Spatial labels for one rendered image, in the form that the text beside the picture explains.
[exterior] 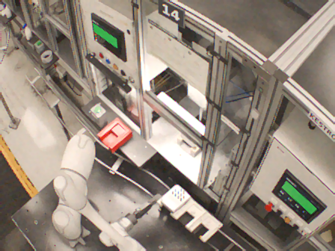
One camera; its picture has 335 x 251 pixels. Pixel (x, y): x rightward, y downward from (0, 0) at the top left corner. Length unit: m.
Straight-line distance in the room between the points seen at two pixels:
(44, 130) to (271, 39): 2.65
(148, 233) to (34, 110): 1.94
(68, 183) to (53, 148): 1.90
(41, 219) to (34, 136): 1.30
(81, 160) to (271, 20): 0.93
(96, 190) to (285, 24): 1.59
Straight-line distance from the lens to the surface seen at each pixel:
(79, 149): 1.56
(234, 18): 1.26
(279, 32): 1.27
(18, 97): 3.87
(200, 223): 2.08
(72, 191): 1.50
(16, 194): 3.30
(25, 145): 3.50
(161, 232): 2.23
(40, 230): 2.37
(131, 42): 1.59
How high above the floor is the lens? 2.83
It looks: 58 degrees down
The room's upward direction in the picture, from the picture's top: 1 degrees counter-clockwise
